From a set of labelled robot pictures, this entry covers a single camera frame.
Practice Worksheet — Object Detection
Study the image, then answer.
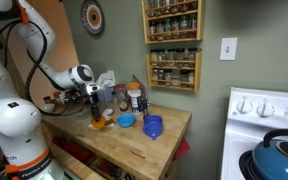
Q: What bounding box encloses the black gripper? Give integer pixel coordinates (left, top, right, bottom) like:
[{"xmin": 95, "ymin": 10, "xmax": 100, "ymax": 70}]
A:
[{"xmin": 89, "ymin": 93, "xmax": 103, "ymax": 123}]

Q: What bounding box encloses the orange cup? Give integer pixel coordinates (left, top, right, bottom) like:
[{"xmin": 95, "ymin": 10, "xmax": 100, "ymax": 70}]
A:
[{"xmin": 90, "ymin": 115, "xmax": 108, "ymax": 130}]

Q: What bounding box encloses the light blue bowl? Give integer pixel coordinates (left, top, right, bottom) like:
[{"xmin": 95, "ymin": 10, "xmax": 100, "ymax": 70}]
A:
[{"xmin": 116, "ymin": 113, "xmax": 137, "ymax": 129}]

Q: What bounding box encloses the wooden kitchen cart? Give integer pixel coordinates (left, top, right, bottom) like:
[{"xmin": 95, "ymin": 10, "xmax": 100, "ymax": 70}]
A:
[{"xmin": 40, "ymin": 99, "xmax": 193, "ymax": 180}]

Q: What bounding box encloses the gold measuring cup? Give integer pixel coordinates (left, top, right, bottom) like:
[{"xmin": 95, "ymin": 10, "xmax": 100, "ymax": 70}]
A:
[{"xmin": 103, "ymin": 117, "xmax": 116, "ymax": 127}]

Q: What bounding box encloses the tissue box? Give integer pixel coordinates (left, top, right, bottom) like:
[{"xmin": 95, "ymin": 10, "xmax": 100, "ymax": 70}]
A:
[{"xmin": 95, "ymin": 71, "xmax": 117, "ymax": 103}]

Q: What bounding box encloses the glass jar with grains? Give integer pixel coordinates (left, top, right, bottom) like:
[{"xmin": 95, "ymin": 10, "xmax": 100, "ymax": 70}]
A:
[{"xmin": 114, "ymin": 83, "xmax": 130, "ymax": 112}]

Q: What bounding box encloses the red capped bottle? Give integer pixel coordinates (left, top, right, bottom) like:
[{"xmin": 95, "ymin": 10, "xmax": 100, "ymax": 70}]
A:
[{"xmin": 52, "ymin": 91, "xmax": 62, "ymax": 104}]

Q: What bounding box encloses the orange lidded container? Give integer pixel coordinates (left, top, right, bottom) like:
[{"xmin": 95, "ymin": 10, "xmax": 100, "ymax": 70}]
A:
[{"xmin": 128, "ymin": 82, "xmax": 142, "ymax": 91}]

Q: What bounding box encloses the dark slim bottle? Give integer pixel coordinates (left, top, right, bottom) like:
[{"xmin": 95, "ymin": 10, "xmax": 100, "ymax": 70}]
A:
[{"xmin": 140, "ymin": 89, "xmax": 150, "ymax": 117}]

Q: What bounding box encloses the low wooden bench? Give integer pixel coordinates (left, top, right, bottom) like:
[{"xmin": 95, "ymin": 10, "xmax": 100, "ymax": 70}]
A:
[{"xmin": 47, "ymin": 141, "xmax": 107, "ymax": 180}]

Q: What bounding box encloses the dark blue collapsible cup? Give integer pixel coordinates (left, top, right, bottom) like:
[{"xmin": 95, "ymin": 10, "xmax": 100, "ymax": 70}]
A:
[{"xmin": 142, "ymin": 114, "xmax": 164, "ymax": 141}]

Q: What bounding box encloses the glass spice jar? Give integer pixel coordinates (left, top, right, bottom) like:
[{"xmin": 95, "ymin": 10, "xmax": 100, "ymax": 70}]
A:
[
  {"xmin": 187, "ymin": 70, "xmax": 196, "ymax": 89},
  {"xmin": 162, "ymin": 0, "xmax": 171, "ymax": 15},
  {"xmin": 154, "ymin": 0, "xmax": 162, "ymax": 17},
  {"xmin": 158, "ymin": 69, "xmax": 166, "ymax": 86},
  {"xmin": 164, "ymin": 69, "xmax": 172, "ymax": 87},
  {"xmin": 179, "ymin": 15, "xmax": 189, "ymax": 39},
  {"xmin": 166, "ymin": 48, "xmax": 177, "ymax": 68},
  {"xmin": 172, "ymin": 16, "xmax": 181, "ymax": 40},
  {"xmin": 187, "ymin": 47, "xmax": 198, "ymax": 69},
  {"xmin": 151, "ymin": 68, "xmax": 159, "ymax": 85},
  {"xmin": 155, "ymin": 19, "xmax": 165, "ymax": 42},
  {"xmin": 147, "ymin": 0, "xmax": 155, "ymax": 18},
  {"xmin": 164, "ymin": 18, "xmax": 173, "ymax": 40},
  {"xmin": 179, "ymin": 0, "xmax": 189, "ymax": 13},
  {"xmin": 188, "ymin": 0, "xmax": 198, "ymax": 12},
  {"xmin": 170, "ymin": 0, "xmax": 180, "ymax": 14},
  {"xmin": 188, "ymin": 13, "xmax": 198, "ymax": 38},
  {"xmin": 150, "ymin": 49, "xmax": 158, "ymax": 67},
  {"xmin": 147, "ymin": 20, "xmax": 156, "ymax": 42},
  {"xmin": 176, "ymin": 47, "xmax": 186, "ymax": 68},
  {"xmin": 180, "ymin": 69, "xmax": 189, "ymax": 88},
  {"xmin": 157, "ymin": 49, "xmax": 167, "ymax": 67}
]

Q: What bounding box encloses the red hanging cloth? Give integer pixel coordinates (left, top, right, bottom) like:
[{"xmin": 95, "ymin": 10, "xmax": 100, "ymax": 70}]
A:
[{"xmin": 173, "ymin": 136, "xmax": 192, "ymax": 162}]

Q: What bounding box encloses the wooden spice rack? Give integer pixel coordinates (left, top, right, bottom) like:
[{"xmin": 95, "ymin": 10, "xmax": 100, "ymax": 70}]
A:
[
  {"xmin": 146, "ymin": 49, "xmax": 203, "ymax": 94},
  {"xmin": 141, "ymin": 0, "xmax": 205, "ymax": 45}
]

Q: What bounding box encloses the white stove knob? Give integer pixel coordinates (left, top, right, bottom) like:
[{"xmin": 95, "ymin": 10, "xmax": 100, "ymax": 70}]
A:
[
  {"xmin": 236, "ymin": 96, "xmax": 254, "ymax": 115},
  {"xmin": 256, "ymin": 98, "xmax": 276, "ymax": 118}
]

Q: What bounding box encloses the white stove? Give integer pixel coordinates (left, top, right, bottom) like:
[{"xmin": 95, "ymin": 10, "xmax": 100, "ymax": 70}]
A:
[{"xmin": 220, "ymin": 87, "xmax": 288, "ymax": 180}]

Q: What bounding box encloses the black stove burner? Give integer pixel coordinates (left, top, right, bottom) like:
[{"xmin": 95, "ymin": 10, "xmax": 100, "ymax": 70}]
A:
[{"xmin": 238, "ymin": 149, "xmax": 262, "ymax": 180}]

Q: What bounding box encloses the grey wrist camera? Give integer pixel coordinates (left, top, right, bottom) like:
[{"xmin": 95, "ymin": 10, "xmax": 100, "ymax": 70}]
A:
[{"xmin": 85, "ymin": 83, "xmax": 100, "ymax": 96}]

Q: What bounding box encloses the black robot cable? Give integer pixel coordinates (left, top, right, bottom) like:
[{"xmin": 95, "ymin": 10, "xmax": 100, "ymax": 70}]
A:
[{"xmin": 0, "ymin": 19, "xmax": 88, "ymax": 117}]

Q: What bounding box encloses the decorative wall plate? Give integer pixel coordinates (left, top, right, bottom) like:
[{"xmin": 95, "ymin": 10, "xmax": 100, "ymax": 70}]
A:
[{"xmin": 80, "ymin": 0, "xmax": 105, "ymax": 36}]

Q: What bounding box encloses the white light switch plate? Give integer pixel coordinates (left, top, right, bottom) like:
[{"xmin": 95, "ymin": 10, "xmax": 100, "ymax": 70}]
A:
[{"xmin": 219, "ymin": 37, "xmax": 238, "ymax": 62}]

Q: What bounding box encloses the blue kettle black handle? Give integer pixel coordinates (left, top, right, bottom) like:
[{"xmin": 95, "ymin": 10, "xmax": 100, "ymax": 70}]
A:
[{"xmin": 252, "ymin": 129, "xmax": 288, "ymax": 180}]

